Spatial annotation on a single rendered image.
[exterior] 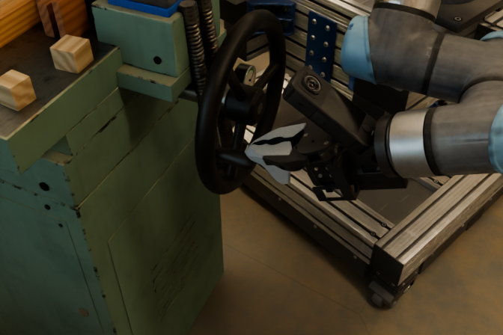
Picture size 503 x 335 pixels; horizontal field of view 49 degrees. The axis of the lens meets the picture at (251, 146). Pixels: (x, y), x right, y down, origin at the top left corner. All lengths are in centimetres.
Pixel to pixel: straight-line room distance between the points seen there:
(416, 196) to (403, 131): 100
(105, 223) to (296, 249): 85
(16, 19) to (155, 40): 22
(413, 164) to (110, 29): 47
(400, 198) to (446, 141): 100
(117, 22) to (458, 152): 49
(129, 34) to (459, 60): 44
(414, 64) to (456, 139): 12
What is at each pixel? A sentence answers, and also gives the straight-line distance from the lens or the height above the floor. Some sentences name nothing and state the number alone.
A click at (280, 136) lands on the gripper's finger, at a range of 71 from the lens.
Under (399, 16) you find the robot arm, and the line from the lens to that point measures 66.
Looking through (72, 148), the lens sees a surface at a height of 81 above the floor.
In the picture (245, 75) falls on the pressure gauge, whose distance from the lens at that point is 114.
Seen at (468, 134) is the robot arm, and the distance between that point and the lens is 58.
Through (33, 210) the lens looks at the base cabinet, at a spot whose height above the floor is 67.
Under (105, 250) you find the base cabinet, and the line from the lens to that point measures 98.
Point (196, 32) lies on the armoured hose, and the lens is 80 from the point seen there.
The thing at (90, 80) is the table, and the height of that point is 89.
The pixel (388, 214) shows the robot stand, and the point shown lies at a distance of 153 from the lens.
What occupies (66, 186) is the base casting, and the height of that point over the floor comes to 76.
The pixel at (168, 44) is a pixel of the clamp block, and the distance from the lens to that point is 78.
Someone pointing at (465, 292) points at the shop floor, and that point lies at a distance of 170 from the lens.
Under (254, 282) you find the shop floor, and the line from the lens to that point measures 161.
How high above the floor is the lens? 132
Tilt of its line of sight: 41 degrees down
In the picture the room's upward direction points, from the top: straight up
